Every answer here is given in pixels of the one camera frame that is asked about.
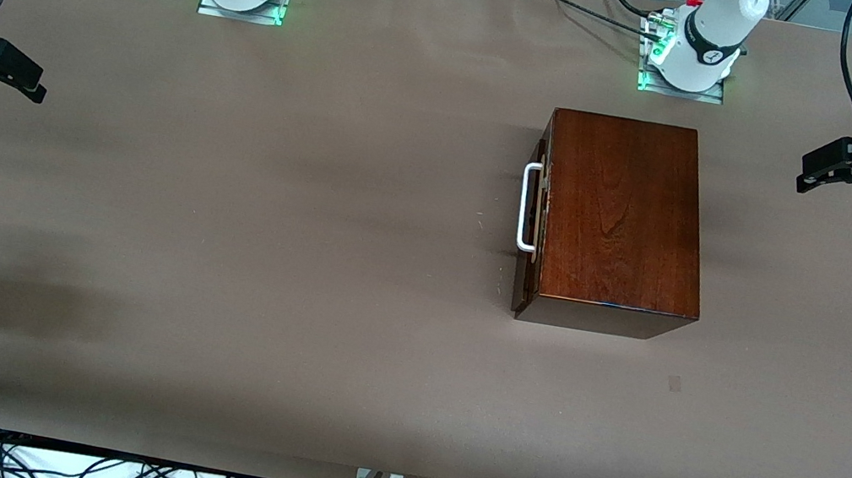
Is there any wooden drawer with white handle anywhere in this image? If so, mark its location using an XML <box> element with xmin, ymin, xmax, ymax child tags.
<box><xmin>502</xmin><ymin>136</ymin><xmax>562</xmax><ymax>315</ymax></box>

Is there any dark brown wooden cabinet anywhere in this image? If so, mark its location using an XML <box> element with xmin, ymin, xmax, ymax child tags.
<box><xmin>512</xmin><ymin>104</ymin><xmax>730</xmax><ymax>349</ymax></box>

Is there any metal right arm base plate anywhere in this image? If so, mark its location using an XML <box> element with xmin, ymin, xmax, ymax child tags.
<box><xmin>197</xmin><ymin>0</ymin><xmax>290</xmax><ymax>28</ymax></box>

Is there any long black base cable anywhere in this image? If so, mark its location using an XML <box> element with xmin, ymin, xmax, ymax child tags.
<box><xmin>508</xmin><ymin>0</ymin><xmax>659</xmax><ymax>41</ymax></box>

